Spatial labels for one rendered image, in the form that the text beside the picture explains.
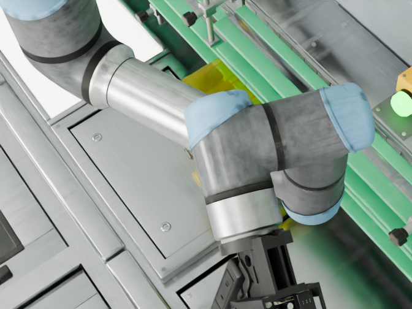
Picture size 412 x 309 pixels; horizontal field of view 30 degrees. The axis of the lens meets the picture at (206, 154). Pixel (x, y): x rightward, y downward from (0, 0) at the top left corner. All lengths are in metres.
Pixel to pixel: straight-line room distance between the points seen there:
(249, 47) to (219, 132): 0.73
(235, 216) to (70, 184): 0.95
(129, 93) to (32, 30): 0.14
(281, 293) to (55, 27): 0.43
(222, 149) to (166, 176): 0.88
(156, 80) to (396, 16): 0.56
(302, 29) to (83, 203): 0.59
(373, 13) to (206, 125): 0.73
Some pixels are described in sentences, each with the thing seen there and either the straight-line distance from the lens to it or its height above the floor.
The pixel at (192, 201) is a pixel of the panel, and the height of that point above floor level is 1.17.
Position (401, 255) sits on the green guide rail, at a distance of 1.48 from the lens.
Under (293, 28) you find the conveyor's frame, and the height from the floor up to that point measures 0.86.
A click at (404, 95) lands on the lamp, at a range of 1.36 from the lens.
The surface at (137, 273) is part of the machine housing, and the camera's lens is 1.58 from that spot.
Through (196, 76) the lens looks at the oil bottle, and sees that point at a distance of 1.61.
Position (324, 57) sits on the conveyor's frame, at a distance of 1.47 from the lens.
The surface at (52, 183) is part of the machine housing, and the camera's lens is 1.72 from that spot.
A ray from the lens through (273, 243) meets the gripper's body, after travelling 0.78.
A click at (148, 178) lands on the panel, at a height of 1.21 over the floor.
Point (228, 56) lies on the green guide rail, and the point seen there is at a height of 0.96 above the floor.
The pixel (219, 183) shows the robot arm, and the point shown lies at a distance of 0.79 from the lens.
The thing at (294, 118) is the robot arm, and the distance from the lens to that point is 0.80.
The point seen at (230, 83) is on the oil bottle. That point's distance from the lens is 1.60.
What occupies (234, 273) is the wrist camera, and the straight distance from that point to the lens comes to 0.83.
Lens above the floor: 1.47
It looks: 13 degrees down
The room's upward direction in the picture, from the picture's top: 123 degrees counter-clockwise
